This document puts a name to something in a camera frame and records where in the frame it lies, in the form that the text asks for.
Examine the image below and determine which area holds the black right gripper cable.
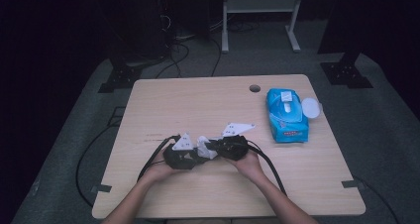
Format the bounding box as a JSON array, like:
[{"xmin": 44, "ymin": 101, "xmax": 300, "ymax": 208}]
[{"xmin": 246, "ymin": 139, "xmax": 288, "ymax": 197}]

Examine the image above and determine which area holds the black stand base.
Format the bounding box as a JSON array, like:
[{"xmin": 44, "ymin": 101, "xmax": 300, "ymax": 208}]
[
  {"xmin": 320, "ymin": 50, "xmax": 374, "ymax": 89},
  {"xmin": 97, "ymin": 56, "xmax": 144, "ymax": 94}
]

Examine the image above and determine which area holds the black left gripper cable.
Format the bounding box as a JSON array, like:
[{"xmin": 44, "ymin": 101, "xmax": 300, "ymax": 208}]
[{"xmin": 137, "ymin": 134, "xmax": 182, "ymax": 182}]

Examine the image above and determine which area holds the white metal stand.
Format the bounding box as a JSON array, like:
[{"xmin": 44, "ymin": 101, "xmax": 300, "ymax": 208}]
[{"xmin": 221, "ymin": 0, "xmax": 305, "ymax": 55}]

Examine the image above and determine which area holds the blue wet wipes pack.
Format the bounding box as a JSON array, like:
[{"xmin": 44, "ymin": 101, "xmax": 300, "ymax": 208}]
[{"xmin": 265, "ymin": 87, "xmax": 324, "ymax": 144}]

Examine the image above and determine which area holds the white wet wipe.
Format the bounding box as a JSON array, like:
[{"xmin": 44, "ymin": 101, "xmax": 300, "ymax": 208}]
[{"xmin": 196, "ymin": 135, "xmax": 222, "ymax": 160}]

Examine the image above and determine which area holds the person's left hand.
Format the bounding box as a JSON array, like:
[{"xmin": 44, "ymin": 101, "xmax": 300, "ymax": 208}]
[{"xmin": 142, "ymin": 154, "xmax": 179, "ymax": 187}]

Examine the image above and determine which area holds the grey tape strip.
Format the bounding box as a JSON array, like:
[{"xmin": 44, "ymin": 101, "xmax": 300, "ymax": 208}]
[
  {"xmin": 90, "ymin": 183, "xmax": 113, "ymax": 194},
  {"xmin": 341, "ymin": 179, "xmax": 367, "ymax": 189}
]

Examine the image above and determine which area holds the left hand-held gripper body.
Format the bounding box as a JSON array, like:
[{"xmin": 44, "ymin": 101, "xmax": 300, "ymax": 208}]
[{"xmin": 162, "ymin": 133, "xmax": 199, "ymax": 170}]

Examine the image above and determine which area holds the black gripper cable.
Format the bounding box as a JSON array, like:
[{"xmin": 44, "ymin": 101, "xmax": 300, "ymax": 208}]
[
  {"xmin": 137, "ymin": 134, "xmax": 182, "ymax": 182},
  {"xmin": 246, "ymin": 139, "xmax": 288, "ymax": 197}
]

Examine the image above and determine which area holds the black floor cable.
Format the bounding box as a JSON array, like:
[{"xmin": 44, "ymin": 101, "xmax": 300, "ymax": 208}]
[
  {"xmin": 353, "ymin": 174, "xmax": 401, "ymax": 224},
  {"xmin": 75, "ymin": 106, "xmax": 127, "ymax": 208}
]

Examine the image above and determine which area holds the black looped cable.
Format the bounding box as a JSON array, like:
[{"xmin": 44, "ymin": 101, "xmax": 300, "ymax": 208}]
[{"xmin": 155, "ymin": 35, "xmax": 223, "ymax": 79}]

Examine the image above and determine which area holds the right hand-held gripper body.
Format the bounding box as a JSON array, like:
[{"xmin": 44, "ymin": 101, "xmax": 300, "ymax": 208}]
[{"xmin": 220, "ymin": 122, "xmax": 257, "ymax": 162}]

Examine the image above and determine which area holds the person's right hand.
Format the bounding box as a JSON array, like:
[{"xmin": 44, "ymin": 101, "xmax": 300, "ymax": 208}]
[{"xmin": 229, "ymin": 150, "xmax": 266, "ymax": 183}]

